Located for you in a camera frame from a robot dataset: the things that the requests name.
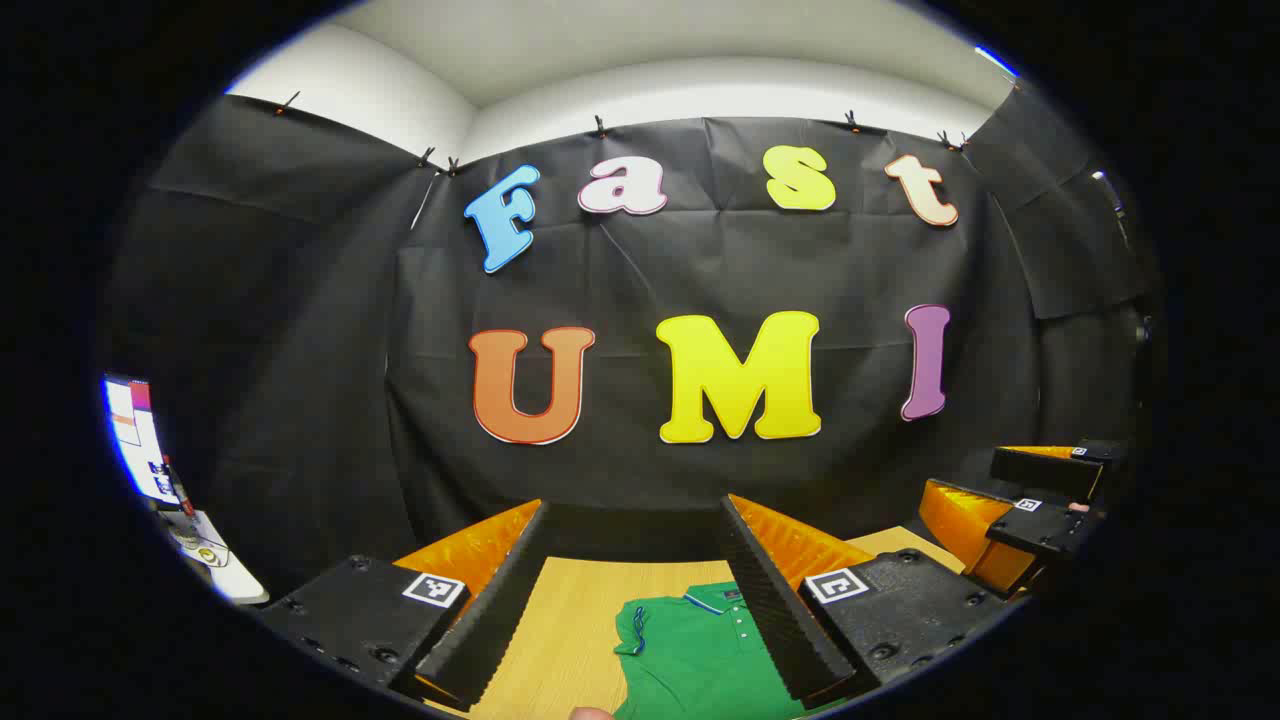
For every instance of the green T-shirt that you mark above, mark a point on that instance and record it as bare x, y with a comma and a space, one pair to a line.
690, 660

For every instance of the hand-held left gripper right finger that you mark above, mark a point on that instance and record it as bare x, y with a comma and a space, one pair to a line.
770, 610

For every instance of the metal backdrop stand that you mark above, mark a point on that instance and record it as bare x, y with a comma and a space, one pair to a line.
1112, 200

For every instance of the black backdrop cloth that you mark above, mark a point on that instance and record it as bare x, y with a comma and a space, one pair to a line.
300, 350

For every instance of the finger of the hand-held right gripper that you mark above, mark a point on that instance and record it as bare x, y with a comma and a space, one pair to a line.
1040, 530
1045, 472

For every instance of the row of black cloth clips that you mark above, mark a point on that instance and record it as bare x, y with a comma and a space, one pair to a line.
600, 127

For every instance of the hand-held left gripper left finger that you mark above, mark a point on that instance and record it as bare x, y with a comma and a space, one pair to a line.
500, 610

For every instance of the white side table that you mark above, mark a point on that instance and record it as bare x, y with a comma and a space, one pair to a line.
225, 575

